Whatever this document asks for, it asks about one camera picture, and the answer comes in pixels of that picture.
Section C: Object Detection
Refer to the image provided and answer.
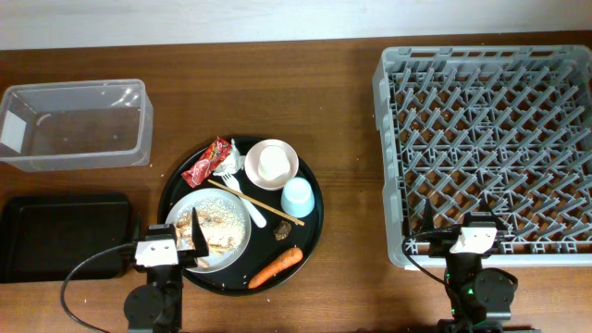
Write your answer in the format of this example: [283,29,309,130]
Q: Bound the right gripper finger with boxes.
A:
[419,199,435,233]
[475,194,508,231]

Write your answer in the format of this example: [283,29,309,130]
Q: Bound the white dinner plate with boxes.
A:
[166,188,252,274]

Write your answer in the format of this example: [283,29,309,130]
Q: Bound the brown food lump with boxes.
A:
[273,220,292,241]

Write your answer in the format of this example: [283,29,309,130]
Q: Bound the wooden chopstick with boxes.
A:
[207,179,305,226]

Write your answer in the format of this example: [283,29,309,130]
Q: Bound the grey dishwasher rack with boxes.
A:
[372,45,591,269]

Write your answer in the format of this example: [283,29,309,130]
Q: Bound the round black serving tray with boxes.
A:
[157,136,324,296]

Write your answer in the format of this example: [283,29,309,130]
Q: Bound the pink shallow bowl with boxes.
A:
[244,139,299,191]

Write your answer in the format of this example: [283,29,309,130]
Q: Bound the red snack wrapper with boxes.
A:
[181,137,231,188]

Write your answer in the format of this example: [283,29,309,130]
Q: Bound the white tissue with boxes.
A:
[213,139,246,176]

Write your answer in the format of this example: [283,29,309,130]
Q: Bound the white upturned cup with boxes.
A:
[258,145,290,181]

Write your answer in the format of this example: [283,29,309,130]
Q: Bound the rice and food scraps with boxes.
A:
[171,197,250,273]

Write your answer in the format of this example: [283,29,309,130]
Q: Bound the light blue cup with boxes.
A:
[280,178,315,218]

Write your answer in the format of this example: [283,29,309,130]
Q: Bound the white plastic fork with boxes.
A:
[221,174,266,228]

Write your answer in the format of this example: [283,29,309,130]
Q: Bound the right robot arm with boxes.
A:
[418,200,518,333]

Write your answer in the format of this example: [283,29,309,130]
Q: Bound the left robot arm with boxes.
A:
[124,211,209,332]

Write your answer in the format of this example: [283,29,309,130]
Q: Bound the orange carrot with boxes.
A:
[248,247,303,289]

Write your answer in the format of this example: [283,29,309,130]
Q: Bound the black rectangular tray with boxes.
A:
[1,193,134,284]

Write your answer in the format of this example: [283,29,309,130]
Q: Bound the clear plastic bin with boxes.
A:
[1,79,154,172]

